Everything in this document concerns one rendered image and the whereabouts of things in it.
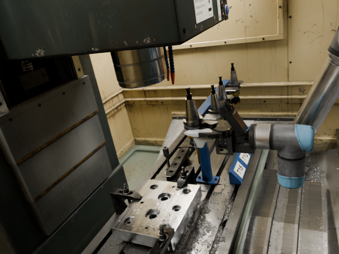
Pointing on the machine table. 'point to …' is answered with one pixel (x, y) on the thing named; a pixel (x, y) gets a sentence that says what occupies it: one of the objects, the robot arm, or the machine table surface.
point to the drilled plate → (147, 191)
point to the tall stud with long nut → (166, 155)
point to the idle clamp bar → (184, 159)
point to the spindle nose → (139, 67)
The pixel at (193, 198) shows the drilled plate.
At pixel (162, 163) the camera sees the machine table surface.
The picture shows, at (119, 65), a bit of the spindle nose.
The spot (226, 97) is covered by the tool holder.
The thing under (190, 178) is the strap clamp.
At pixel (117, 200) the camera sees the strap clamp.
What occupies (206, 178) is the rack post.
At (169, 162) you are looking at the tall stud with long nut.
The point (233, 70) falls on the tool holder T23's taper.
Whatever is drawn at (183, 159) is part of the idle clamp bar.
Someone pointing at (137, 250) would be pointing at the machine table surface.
